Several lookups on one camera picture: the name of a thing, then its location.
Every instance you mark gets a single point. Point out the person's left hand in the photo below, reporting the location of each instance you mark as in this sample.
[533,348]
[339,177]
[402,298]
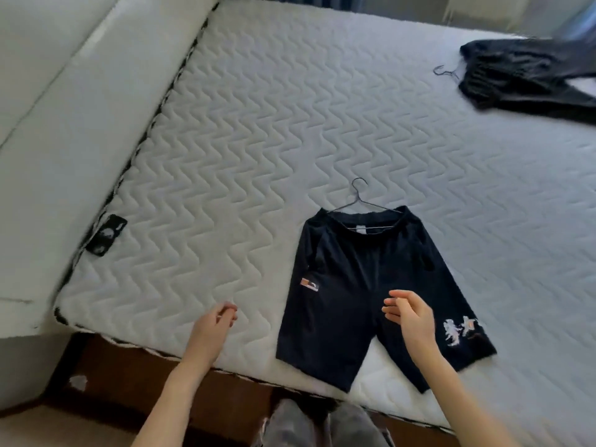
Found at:
[209,332]

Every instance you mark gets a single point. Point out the person's right hand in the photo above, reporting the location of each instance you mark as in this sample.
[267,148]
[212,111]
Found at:
[416,325]

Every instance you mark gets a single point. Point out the bed with white quilted mattress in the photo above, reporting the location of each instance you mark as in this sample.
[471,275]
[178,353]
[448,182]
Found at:
[279,111]

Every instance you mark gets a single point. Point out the black long pants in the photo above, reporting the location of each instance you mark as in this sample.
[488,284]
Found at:
[512,74]

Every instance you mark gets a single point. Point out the person's left forearm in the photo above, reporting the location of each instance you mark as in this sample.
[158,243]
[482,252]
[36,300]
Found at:
[172,405]

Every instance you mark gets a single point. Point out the person's right forearm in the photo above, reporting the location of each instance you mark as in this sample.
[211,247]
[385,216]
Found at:
[465,405]

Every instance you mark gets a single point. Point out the person's grey trousers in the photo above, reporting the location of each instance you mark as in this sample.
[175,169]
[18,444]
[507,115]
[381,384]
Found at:
[288,428]

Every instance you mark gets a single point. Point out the black mattress label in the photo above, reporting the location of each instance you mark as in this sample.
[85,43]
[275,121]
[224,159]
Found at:
[107,235]

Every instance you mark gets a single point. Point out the white padded headboard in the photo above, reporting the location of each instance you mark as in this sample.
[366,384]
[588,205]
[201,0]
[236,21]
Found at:
[70,134]

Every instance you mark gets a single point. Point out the blue curtain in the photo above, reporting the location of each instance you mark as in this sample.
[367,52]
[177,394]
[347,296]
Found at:
[577,20]
[321,0]

